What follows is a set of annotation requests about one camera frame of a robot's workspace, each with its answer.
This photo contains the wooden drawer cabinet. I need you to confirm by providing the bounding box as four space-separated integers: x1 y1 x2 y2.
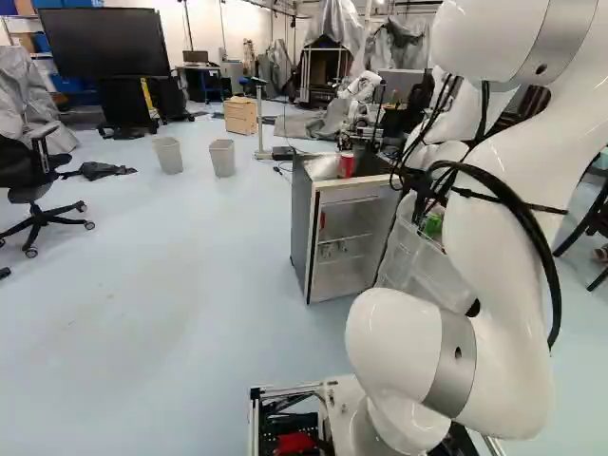
222 95 260 137

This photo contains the black office chair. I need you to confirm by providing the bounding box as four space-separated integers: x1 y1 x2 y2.
0 123 96 259

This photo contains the grey mini fridge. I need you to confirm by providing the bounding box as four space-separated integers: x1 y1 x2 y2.
290 150 406 306

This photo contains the grey cover sheet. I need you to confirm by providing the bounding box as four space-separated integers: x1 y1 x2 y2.
0 46 81 154

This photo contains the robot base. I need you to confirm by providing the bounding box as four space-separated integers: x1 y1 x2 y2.
249 373 505 456

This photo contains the fridge door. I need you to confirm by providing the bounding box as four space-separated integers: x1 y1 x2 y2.
375 197 477 315

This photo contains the black bag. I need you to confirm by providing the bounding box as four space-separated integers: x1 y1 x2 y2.
60 161 140 182

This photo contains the green drink container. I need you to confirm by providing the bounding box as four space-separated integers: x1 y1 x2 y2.
423 213 447 238

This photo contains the grey waste bin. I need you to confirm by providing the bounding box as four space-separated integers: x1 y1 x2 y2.
208 139 237 180
151 136 184 175

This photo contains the grey pole stand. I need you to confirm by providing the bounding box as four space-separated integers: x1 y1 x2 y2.
250 75 274 160

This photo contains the black wooden chair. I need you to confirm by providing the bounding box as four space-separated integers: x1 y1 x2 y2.
552 176 608 293

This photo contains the white robot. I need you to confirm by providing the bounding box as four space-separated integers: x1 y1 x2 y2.
335 69 387 125

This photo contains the red drink can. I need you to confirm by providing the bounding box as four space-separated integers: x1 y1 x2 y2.
337 152 357 180

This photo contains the large black screen on stand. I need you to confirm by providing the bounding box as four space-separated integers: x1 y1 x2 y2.
36 6 195 141

